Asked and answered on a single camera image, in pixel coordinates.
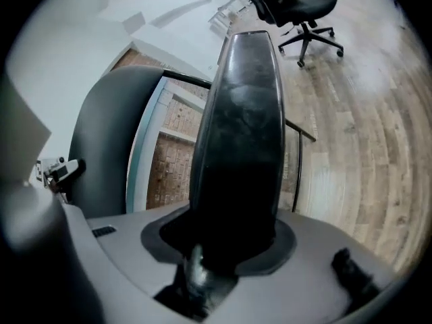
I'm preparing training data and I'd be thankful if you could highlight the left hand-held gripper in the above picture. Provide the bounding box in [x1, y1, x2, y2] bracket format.
[35, 158, 87, 195]

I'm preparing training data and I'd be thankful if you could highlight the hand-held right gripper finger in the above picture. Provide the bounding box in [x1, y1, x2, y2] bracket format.
[188, 30, 287, 249]

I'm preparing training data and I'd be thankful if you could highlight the black mesh office chair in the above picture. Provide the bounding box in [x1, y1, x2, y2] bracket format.
[209, 0, 345, 68]

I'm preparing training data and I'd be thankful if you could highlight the light blue table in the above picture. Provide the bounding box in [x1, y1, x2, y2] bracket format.
[125, 76, 176, 215]

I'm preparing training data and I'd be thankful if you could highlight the white desk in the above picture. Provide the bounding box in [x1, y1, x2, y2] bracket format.
[207, 0, 252, 36]

